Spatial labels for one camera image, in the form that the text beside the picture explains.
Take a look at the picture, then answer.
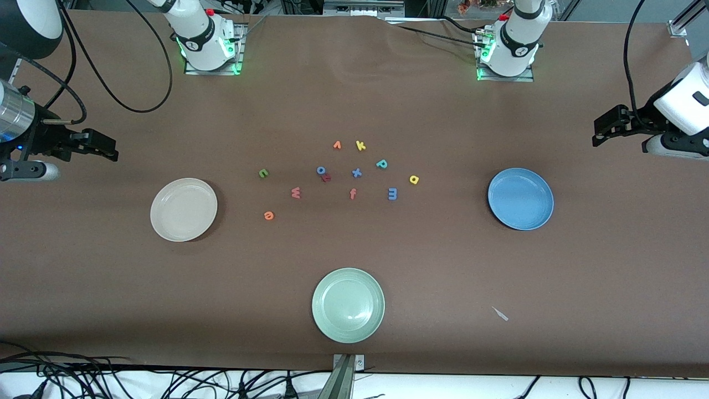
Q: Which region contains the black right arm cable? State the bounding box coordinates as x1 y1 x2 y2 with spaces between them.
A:
55 0 173 114
17 54 88 126

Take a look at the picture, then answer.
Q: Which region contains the blue plate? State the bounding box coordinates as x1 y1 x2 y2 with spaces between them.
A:
487 168 554 231

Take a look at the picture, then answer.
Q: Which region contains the black cable on table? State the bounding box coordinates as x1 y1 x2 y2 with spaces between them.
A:
388 18 492 50

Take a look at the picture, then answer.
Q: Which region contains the pale green plate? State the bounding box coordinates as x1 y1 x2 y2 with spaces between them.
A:
311 268 386 344

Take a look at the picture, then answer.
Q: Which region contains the grey metal post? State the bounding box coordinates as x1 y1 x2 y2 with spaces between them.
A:
317 355 355 399

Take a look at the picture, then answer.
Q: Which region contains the beige brown plate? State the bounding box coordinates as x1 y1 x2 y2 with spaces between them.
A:
150 177 218 243

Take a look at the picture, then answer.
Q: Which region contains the brown table cover sheet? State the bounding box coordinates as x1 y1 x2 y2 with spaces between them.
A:
0 10 709 378

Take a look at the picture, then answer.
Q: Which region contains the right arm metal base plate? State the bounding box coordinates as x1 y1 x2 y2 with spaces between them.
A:
184 22 245 76

